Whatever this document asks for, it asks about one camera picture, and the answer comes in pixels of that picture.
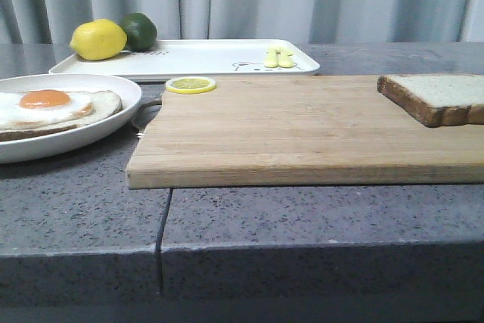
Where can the bottom bread slice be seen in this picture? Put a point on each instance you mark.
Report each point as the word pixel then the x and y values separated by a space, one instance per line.
pixel 105 104

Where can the green lime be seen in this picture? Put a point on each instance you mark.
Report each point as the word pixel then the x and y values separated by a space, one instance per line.
pixel 140 30

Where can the white bread slice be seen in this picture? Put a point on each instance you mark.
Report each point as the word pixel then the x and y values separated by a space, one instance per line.
pixel 436 100

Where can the yellow-green toy piece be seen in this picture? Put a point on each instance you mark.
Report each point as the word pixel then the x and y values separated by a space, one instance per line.
pixel 271 57
pixel 284 58

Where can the metal cutting board handle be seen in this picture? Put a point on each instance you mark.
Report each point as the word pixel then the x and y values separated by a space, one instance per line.
pixel 144 115

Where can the wooden cutting board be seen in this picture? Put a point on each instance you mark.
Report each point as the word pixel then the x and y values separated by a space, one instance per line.
pixel 298 130

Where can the white round plate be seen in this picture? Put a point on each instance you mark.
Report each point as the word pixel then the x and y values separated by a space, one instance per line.
pixel 58 143

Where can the yellow lemon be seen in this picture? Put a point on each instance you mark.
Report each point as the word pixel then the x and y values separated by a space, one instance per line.
pixel 98 40

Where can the yellow-green toy piece left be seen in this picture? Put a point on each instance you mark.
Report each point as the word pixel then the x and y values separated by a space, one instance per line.
pixel 271 57

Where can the white rectangular tray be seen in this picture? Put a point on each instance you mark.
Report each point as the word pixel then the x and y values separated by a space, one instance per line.
pixel 191 57

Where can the yellow-green toy piece right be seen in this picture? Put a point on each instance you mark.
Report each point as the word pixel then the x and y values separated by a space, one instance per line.
pixel 284 58

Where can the fried egg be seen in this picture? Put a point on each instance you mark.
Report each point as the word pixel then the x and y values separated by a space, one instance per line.
pixel 28 110

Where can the lemon slice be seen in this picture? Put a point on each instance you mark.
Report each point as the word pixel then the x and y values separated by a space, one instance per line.
pixel 190 85

